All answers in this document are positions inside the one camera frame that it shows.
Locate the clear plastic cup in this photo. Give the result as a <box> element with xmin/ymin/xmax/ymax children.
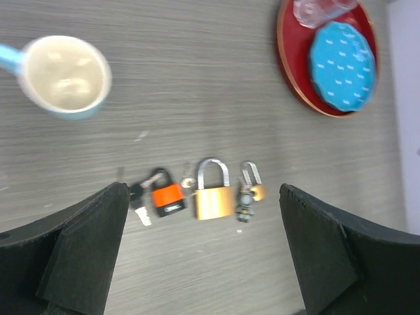
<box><xmin>293</xmin><ymin>0</ymin><xmax>358</xmax><ymax>29</ymax></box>

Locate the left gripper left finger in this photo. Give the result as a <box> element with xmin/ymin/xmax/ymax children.
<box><xmin>1</xmin><ymin>182</ymin><xmax>129</xmax><ymax>314</ymax></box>

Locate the light blue mug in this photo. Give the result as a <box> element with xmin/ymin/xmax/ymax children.
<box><xmin>1</xmin><ymin>35</ymin><xmax>112</xmax><ymax>120</ymax></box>

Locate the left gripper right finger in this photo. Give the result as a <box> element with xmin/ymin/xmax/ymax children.
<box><xmin>280</xmin><ymin>184</ymin><xmax>419</xmax><ymax>314</ymax></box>

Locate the blue dotted plate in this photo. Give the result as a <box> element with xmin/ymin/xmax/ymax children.
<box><xmin>309</xmin><ymin>21</ymin><xmax>376</xmax><ymax>112</ymax></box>

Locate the small brass padlock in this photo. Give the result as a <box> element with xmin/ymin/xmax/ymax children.
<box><xmin>241</xmin><ymin>160</ymin><xmax>266</xmax><ymax>201</ymax></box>

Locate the red round tray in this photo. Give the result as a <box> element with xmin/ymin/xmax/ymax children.
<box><xmin>275</xmin><ymin>1</ymin><xmax>381</xmax><ymax>118</ymax></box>

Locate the large brass padlock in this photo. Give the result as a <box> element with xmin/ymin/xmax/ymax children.
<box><xmin>195</xmin><ymin>157</ymin><xmax>234</xmax><ymax>221</ymax></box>

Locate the orange black padlock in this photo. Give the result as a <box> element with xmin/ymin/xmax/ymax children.
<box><xmin>150</xmin><ymin>167</ymin><xmax>186</xmax><ymax>217</ymax></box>

